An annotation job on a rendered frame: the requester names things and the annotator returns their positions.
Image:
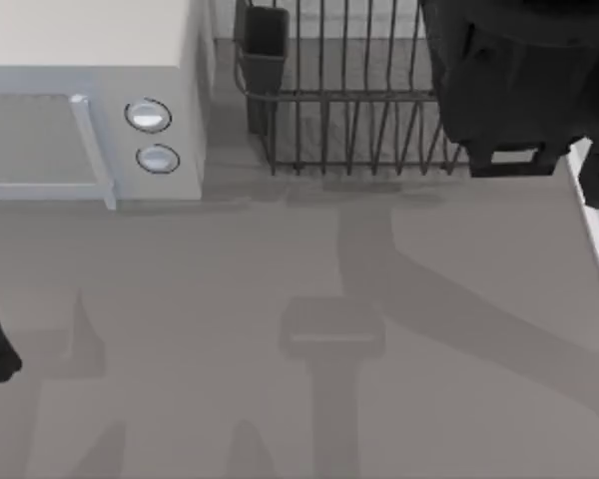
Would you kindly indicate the smaller round microwave knob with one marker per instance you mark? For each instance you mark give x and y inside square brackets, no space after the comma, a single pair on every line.
[157,158]

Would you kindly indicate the dark grey utensil holder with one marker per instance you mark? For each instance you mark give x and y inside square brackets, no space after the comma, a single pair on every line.
[262,47]

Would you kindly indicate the larger round microwave knob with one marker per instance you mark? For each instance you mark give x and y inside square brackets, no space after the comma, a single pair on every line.
[148,116]

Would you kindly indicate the pale microwave oven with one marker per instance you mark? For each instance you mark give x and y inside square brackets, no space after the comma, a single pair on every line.
[145,45]

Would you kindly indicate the microwave oven door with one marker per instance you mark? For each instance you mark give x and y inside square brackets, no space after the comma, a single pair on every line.
[25,140]

